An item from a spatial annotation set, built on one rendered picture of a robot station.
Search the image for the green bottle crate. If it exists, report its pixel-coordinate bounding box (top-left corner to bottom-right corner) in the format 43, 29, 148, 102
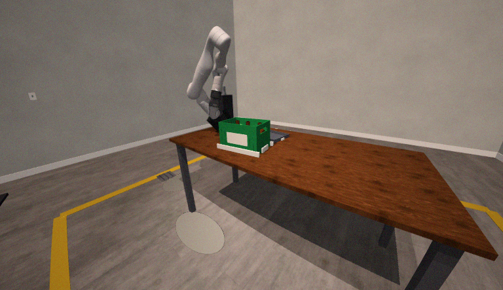
219, 117, 270, 154

